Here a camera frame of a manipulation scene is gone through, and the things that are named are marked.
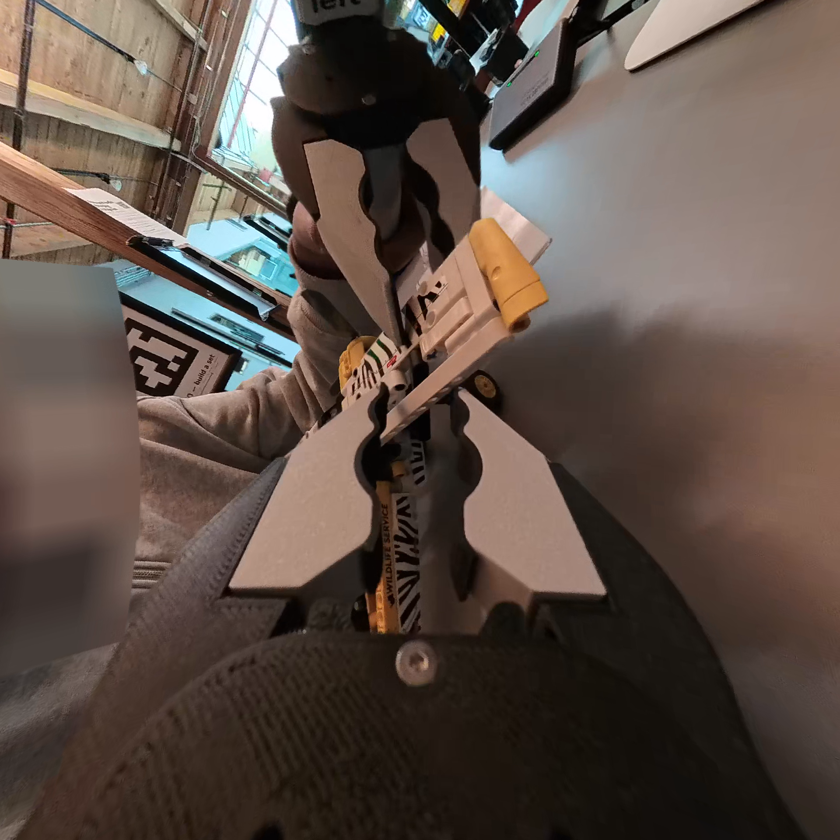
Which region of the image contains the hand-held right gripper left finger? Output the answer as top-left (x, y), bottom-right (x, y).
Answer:
top-left (228, 386), bottom-right (389, 601)

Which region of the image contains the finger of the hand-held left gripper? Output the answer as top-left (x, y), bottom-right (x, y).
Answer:
top-left (403, 117), bottom-right (484, 263)
top-left (302, 139), bottom-right (405, 342)

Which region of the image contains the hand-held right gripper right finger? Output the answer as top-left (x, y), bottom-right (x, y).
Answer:
top-left (450, 390), bottom-right (609, 611)

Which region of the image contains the lego instruction booklet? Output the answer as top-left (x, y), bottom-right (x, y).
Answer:
top-left (479, 185), bottom-right (553, 263)

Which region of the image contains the lego airplane model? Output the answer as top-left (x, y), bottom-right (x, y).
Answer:
top-left (305, 218), bottom-right (550, 635)

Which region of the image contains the person's left forearm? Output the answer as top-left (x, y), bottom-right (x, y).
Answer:
top-left (134, 259), bottom-right (395, 476)

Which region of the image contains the grey hub box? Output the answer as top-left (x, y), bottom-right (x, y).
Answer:
top-left (487, 18), bottom-right (577, 153)

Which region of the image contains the person's grey hoodie torso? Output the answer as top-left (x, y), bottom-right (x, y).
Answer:
top-left (0, 394), bottom-right (303, 840)

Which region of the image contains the framed marker poster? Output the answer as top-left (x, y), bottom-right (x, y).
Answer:
top-left (120, 294), bottom-right (244, 399)

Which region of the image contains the white paper notice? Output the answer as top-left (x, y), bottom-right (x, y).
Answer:
top-left (66, 187), bottom-right (188, 249)

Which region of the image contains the white monitor stand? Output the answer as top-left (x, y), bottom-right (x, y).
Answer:
top-left (623, 0), bottom-right (772, 73)

